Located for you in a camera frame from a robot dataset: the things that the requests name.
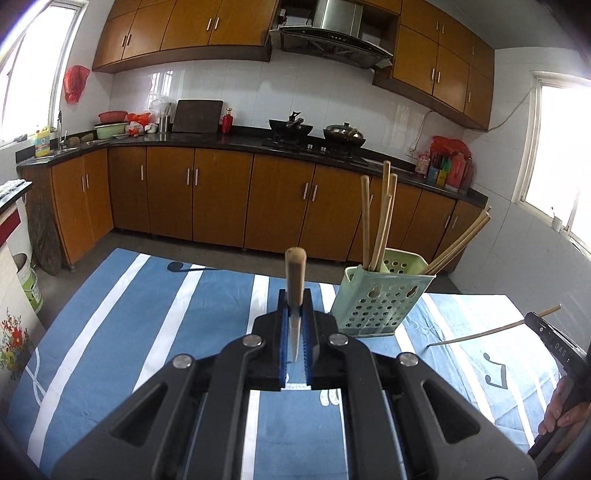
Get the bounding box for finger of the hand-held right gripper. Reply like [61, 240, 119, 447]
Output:
[524, 311, 584, 378]

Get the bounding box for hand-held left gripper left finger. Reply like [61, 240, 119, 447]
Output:
[51, 289, 291, 480]

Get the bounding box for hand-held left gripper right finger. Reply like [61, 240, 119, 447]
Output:
[301, 289, 541, 480]

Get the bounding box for green perforated utensil holder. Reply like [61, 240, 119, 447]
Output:
[330, 248, 437, 339]

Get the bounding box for small wooden-handled knife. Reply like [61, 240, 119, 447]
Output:
[284, 247, 308, 365]

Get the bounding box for person's right hand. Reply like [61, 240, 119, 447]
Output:
[538, 376, 591, 437]

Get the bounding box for blue striped music-note tablecloth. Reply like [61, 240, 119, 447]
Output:
[4, 247, 583, 480]

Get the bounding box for brown lower kitchen cabinets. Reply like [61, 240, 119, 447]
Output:
[17, 143, 490, 278]

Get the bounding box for brown kitchen cabinets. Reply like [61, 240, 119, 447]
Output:
[17, 143, 490, 278]
[92, 0, 274, 75]
[372, 0, 496, 133]

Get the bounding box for kitchen window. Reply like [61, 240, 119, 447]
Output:
[521, 70, 591, 259]
[0, 0, 90, 148]

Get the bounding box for gas stove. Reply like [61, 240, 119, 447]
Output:
[262, 137, 371, 161]

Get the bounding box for wok with lid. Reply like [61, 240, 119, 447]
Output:
[322, 121, 366, 147]

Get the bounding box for red bag of condiment bottles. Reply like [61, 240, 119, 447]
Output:
[416, 135, 476, 191]

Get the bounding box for black kitchen countertop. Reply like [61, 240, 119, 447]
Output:
[16, 129, 489, 206]

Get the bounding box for dark cutting board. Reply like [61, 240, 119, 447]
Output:
[172, 100, 224, 134]

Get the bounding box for paint bucket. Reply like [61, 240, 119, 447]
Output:
[13, 253, 44, 315]

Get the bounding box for white cabinet with floral print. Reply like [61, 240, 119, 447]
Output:
[0, 210, 47, 384]

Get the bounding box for green plastic basin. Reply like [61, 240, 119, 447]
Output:
[95, 121, 131, 140]

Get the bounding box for side table with red panel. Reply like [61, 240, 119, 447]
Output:
[0, 180, 34, 250]

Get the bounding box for brown upper kitchen cabinets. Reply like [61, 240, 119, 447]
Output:
[372, 0, 496, 133]
[92, 0, 274, 75]

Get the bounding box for steel range hood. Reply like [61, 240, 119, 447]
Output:
[269, 0, 394, 70]

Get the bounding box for hanging red plastic bag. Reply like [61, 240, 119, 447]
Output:
[64, 65, 91, 105]

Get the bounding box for black wok with handle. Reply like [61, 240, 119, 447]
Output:
[269, 111, 315, 140]

